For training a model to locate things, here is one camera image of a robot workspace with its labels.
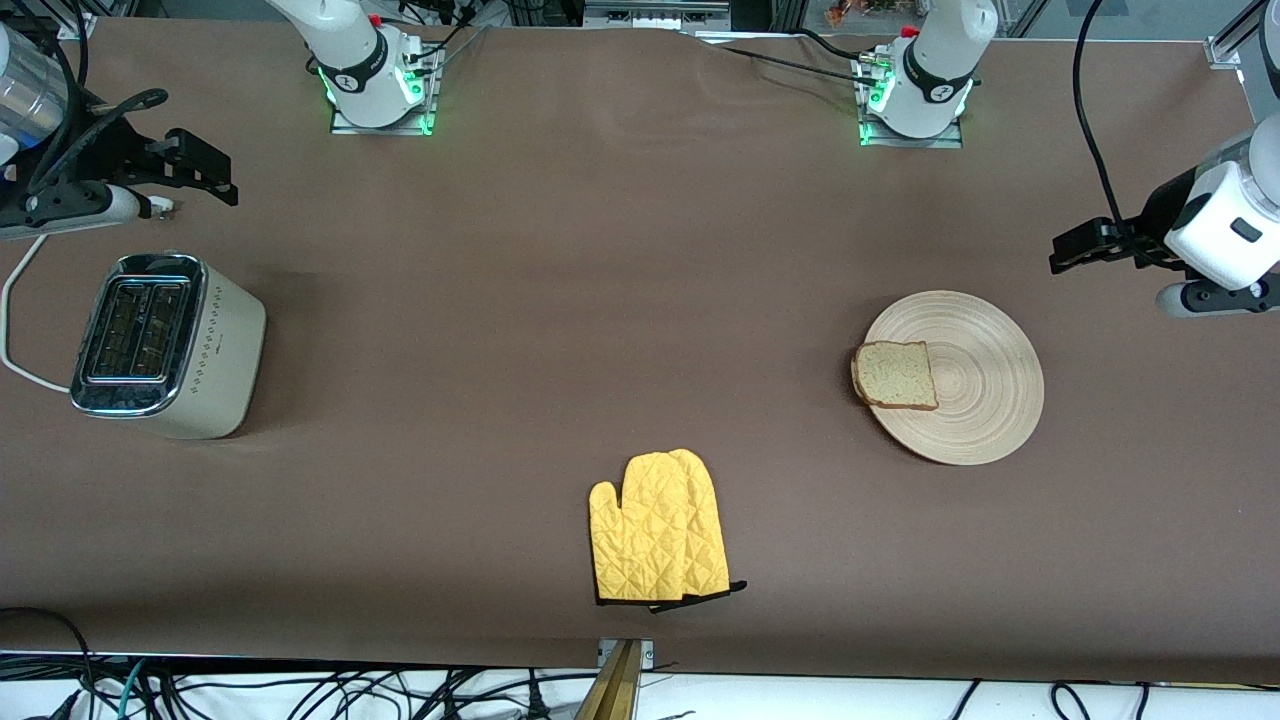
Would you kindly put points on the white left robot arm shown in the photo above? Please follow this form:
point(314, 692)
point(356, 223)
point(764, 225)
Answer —
point(940, 70)

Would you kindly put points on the silver metal bracket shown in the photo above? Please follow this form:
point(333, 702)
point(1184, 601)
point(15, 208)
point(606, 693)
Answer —
point(648, 652)

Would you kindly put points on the brass coloured bar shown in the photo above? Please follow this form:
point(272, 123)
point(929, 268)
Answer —
point(615, 690)

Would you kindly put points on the brown bread slice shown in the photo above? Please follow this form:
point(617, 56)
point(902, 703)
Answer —
point(897, 374)

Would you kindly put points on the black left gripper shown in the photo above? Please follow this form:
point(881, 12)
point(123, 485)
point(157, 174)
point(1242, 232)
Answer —
point(1158, 222)

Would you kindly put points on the round wooden plate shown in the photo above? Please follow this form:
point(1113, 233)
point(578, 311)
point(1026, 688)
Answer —
point(985, 380)

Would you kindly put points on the aluminium corner bracket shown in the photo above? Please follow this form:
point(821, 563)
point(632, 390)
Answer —
point(1225, 52)
point(75, 27)

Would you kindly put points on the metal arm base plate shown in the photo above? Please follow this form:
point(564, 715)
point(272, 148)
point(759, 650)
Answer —
point(930, 142)
point(400, 128)

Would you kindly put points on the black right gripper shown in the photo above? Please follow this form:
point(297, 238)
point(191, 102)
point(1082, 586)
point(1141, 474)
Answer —
point(112, 152)

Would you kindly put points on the cream and chrome toaster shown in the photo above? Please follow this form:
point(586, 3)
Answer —
point(225, 340)

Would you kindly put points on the aluminium frame rail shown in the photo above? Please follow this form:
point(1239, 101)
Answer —
point(655, 14)

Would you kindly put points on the yellow quilted oven mitt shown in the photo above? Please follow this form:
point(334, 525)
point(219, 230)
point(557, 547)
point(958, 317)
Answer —
point(712, 550)
point(640, 530)

